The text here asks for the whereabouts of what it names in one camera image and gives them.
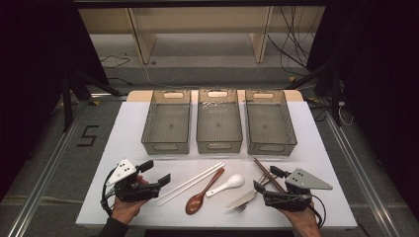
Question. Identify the person's left hand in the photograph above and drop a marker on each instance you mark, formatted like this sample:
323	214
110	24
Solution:
123	210

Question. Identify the white chopstick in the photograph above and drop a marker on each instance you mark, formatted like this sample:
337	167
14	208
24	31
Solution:
191	185
187	182

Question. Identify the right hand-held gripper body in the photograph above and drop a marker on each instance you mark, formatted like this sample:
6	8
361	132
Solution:
296	200

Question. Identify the brown wooden spoon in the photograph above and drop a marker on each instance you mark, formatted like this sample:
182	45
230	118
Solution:
194	204

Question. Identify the grey translucent plastic bin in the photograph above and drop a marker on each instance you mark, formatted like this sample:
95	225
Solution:
219	126
166	128
270	128

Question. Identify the silver fork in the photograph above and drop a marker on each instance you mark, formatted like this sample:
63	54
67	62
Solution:
240	208

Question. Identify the wooden table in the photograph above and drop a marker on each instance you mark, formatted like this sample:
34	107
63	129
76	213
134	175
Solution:
141	95

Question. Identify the white table cover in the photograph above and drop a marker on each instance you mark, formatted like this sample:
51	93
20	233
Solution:
313	148

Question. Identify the short aluminium floor rail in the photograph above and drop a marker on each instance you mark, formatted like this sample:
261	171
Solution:
108	96

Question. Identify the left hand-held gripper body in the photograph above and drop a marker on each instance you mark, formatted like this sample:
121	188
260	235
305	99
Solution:
126	169

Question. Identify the black curtain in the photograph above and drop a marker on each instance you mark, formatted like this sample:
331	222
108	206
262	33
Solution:
33	82
378	82

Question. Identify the white ceramic spoon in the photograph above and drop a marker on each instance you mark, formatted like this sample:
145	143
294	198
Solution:
235	181

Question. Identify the black tripod stand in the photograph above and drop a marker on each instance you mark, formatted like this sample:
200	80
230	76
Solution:
67	105

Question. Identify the black metal stand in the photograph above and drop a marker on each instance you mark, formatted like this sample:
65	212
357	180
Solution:
335	98

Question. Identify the light wooden desk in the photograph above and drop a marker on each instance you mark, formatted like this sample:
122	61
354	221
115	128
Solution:
141	39

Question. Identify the person's right hand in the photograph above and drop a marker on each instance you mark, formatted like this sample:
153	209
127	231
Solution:
304	220

